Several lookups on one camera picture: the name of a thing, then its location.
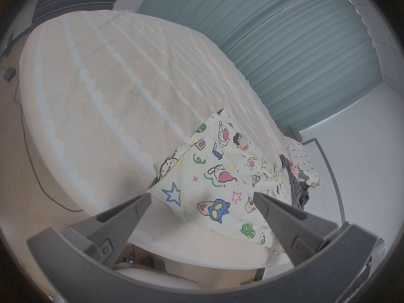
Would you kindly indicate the grey bedside table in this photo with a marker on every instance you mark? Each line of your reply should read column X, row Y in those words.
column 288, row 131

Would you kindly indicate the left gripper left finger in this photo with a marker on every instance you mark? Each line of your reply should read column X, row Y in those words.
column 107, row 232

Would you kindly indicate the white printed pyjama top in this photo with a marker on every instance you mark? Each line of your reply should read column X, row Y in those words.
column 221, row 175

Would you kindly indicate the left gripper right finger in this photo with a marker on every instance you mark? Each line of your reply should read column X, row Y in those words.
column 293, row 232

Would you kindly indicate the bed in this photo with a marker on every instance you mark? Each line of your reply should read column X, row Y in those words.
column 110, row 106

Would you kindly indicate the black power adapter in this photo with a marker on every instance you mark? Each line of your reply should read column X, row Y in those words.
column 9, row 74

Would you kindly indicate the blue-green curtain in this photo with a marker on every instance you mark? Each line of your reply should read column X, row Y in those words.
column 284, row 43

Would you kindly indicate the white printed pillow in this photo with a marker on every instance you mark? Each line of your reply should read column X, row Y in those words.
column 304, row 159

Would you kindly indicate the pink garment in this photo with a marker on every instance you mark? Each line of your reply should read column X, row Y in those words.
column 295, row 169

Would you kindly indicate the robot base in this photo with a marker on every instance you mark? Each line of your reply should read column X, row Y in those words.
column 151, row 279

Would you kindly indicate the pile of clothes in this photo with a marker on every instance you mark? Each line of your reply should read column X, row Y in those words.
column 299, row 194

